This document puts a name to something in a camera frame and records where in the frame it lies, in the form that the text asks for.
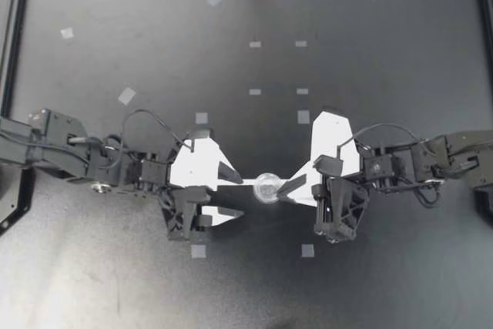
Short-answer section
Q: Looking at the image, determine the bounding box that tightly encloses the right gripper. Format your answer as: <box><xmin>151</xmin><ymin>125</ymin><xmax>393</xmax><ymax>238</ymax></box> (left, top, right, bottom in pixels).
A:
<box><xmin>275</xmin><ymin>173</ymin><xmax>371</xmax><ymax>246</ymax></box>

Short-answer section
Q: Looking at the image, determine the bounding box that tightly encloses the black frame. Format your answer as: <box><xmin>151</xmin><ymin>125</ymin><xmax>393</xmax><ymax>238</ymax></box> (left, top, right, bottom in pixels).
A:
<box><xmin>0</xmin><ymin>0</ymin><xmax>493</xmax><ymax>129</ymax></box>

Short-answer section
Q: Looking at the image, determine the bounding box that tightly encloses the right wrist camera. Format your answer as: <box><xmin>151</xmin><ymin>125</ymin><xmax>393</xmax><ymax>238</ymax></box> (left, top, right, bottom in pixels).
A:
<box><xmin>296</xmin><ymin>107</ymin><xmax>366</xmax><ymax>180</ymax></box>

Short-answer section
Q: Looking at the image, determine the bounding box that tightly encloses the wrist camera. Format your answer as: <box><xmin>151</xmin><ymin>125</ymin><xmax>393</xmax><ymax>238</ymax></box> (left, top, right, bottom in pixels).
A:
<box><xmin>296</xmin><ymin>107</ymin><xmax>366</xmax><ymax>180</ymax></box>
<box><xmin>168</xmin><ymin>126</ymin><xmax>233</xmax><ymax>192</ymax></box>

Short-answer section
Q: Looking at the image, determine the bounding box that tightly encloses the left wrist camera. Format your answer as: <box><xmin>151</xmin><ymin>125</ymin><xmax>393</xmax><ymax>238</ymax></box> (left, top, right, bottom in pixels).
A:
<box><xmin>168</xmin><ymin>126</ymin><xmax>233</xmax><ymax>192</ymax></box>

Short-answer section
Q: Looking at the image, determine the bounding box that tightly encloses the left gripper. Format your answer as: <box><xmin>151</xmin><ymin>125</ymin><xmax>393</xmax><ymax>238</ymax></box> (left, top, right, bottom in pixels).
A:
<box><xmin>162</xmin><ymin>159</ymin><xmax>248</xmax><ymax>243</ymax></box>

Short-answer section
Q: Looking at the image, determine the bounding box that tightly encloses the black camera cable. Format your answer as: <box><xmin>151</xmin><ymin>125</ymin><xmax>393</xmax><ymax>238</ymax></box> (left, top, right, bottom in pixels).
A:
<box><xmin>337</xmin><ymin>122</ymin><xmax>434</xmax><ymax>156</ymax></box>
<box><xmin>121</xmin><ymin>108</ymin><xmax>196</xmax><ymax>155</ymax></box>

